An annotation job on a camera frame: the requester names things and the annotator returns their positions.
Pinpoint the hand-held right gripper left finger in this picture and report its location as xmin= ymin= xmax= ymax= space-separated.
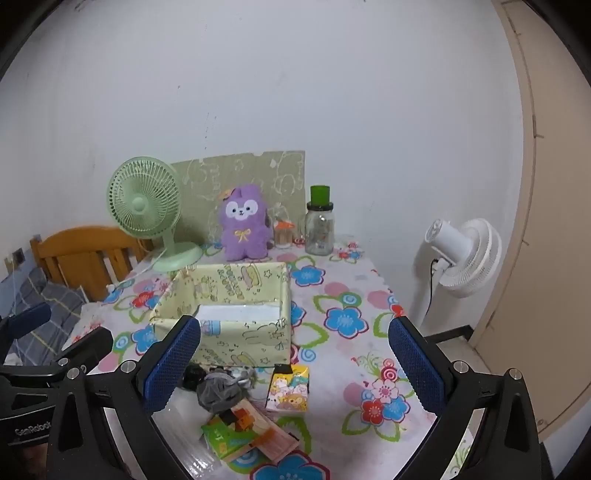
xmin=46 ymin=316 xmax=202 ymax=480

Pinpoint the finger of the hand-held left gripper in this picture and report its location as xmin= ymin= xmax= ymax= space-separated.
xmin=4 ymin=327 xmax=114 ymax=381
xmin=0 ymin=302 xmax=52 ymax=365

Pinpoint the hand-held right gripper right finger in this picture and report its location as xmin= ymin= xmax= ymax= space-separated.
xmin=388 ymin=316 xmax=555 ymax=480

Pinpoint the grey drawstring pouch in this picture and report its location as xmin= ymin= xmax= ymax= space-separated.
xmin=196 ymin=366 xmax=257 ymax=414

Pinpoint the yellow printed storage box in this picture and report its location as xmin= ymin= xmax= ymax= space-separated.
xmin=150 ymin=261 xmax=293 ymax=370

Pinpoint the yellow cartoon tissue packet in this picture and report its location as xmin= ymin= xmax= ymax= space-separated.
xmin=265 ymin=364 xmax=311 ymax=413

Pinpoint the grey plaid blanket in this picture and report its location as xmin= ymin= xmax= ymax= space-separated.
xmin=0 ymin=267 xmax=88 ymax=365

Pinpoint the wooden chair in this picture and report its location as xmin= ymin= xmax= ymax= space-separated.
xmin=30 ymin=225 xmax=155 ymax=303

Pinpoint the floral tablecloth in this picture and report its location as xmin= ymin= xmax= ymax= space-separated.
xmin=60 ymin=233 xmax=467 ymax=480

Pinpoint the white standing fan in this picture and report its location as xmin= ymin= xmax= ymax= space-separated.
xmin=412 ymin=218 xmax=503 ymax=330

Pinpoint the green desk fan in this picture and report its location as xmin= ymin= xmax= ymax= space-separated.
xmin=107 ymin=156 xmax=204 ymax=273

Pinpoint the purple plush toy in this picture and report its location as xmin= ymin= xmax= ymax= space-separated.
xmin=217 ymin=184 xmax=274 ymax=262

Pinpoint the glass jar mug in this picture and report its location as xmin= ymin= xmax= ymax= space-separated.
xmin=298 ymin=202 xmax=335 ymax=256

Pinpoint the toothpick jar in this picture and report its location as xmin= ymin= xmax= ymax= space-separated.
xmin=273 ymin=222 xmax=295 ymax=250

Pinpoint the beige door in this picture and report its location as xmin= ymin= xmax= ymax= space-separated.
xmin=468 ymin=0 xmax=591 ymax=446

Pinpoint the wall socket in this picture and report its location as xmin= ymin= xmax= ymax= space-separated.
xmin=4 ymin=248 xmax=27 ymax=273

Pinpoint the black fan cable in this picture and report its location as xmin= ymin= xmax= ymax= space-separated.
xmin=422 ymin=258 xmax=440 ymax=326

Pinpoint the white fan cable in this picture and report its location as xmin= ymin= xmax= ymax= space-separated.
xmin=106 ymin=247 xmax=167 ymax=291

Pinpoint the green printed wall mat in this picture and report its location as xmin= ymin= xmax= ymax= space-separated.
xmin=171 ymin=149 xmax=306 ymax=245

